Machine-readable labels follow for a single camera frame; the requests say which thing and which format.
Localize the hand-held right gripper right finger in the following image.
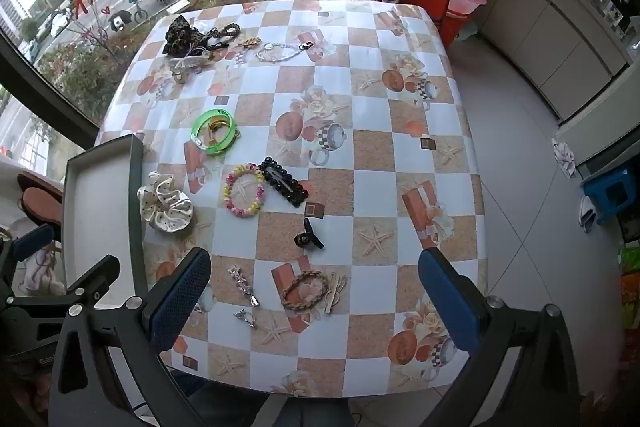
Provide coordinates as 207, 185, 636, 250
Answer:
418, 248, 597, 427

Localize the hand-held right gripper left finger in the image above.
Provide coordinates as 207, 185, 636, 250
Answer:
48, 247, 213, 427

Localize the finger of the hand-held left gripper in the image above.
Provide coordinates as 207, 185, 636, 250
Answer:
0, 223, 56, 288
9, 254, 122, 309

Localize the grey tray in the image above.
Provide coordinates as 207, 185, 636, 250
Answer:
62, 133, 171, 413

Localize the white polka dot scrunchie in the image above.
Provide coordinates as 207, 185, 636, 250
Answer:
137, 172, 194, 234

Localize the pastel bead bracelet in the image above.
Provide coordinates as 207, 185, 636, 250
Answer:
223, 163, 266, 218

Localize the small black claw clip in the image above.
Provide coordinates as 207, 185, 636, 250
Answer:
294, 217, 326, 251

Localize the black beaded hair clip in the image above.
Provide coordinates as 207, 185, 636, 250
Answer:
259, 156, 310, 208

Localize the green bangle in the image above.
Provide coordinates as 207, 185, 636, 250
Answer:
191, 108, 237, 156

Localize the brown slipper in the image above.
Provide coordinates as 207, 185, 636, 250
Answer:
22, 187, 65, 228
17, 173, 63, 195

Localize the white cloth bag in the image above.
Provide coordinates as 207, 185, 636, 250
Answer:
12, 247, 68, 298

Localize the silver rhinestone hair clip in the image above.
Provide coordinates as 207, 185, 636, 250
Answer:
228, 264, 262, 308

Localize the beige hair clip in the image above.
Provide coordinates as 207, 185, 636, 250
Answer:
324, 273, 348, 315

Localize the white slipper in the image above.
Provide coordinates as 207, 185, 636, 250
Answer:
579, 197, 598, 233

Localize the white cloth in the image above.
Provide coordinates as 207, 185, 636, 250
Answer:
551, 138, 578, 178

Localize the blue plastic stool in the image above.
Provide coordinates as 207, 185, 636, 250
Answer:
582, 167, 636, 225

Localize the checkered printed tablecloth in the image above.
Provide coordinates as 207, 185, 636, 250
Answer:
95, 0, 488, 400

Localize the clear claw clip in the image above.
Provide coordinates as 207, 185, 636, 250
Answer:
167, 56, 207, 75

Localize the leopard print scrunchie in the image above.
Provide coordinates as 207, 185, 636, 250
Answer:
162, 14, 211, 56

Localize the white cabinet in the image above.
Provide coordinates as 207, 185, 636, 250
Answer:
472, 0, 633, 122

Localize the brown braided bracelet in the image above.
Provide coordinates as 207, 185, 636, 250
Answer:
281, 271, 329, 312

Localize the yellow hair tie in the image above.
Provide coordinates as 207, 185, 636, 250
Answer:
206, 117, 236, 146

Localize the crystal bead bracelet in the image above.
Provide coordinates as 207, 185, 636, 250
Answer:
256, 42, 303, 64

